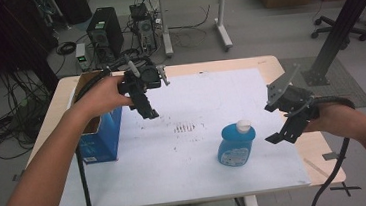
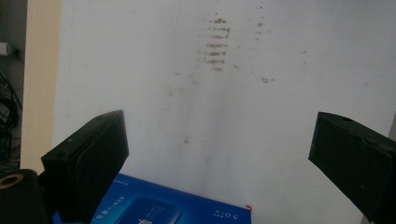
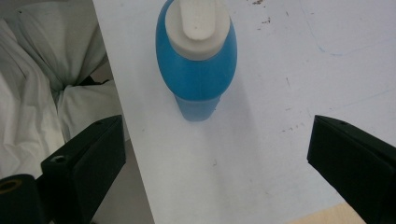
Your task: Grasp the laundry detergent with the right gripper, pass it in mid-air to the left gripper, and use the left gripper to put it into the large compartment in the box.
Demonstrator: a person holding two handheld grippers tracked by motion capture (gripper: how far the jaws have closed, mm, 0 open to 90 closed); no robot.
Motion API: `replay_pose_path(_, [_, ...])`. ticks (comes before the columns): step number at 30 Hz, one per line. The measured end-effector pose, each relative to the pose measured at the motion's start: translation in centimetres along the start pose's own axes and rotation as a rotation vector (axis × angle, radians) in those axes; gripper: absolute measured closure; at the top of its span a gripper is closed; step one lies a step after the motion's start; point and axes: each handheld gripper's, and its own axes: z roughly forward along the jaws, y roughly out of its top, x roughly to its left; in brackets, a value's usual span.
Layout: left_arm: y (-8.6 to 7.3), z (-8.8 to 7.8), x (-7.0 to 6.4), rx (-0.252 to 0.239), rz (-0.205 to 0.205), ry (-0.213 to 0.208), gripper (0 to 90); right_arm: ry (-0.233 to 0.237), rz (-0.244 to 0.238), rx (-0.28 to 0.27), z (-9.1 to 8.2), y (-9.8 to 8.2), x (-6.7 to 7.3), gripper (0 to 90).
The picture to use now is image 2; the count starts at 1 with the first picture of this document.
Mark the wooden table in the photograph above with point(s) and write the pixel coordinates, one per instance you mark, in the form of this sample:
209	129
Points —
40	77

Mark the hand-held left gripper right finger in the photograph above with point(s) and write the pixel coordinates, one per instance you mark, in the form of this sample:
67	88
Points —
355	161

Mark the small white power device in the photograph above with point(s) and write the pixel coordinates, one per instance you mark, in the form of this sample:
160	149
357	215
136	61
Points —
4	48

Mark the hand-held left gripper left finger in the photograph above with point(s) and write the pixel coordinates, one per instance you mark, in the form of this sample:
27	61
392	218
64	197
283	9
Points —
84	161

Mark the blue cardboard box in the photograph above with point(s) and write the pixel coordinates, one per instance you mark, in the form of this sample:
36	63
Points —
186	208

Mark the white table mat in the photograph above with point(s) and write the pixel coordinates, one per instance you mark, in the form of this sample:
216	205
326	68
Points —
249	109

